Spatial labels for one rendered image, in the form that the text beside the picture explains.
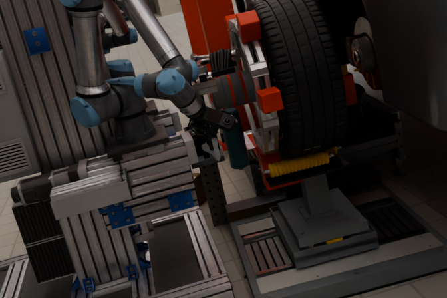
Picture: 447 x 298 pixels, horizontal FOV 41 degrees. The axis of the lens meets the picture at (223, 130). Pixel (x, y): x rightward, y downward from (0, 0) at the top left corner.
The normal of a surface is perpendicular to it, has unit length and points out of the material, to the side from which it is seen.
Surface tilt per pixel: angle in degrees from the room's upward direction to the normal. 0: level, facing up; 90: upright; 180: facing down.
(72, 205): 90
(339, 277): 0
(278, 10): 29
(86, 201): 90
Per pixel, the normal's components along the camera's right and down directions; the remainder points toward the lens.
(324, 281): -0.22, -0.94
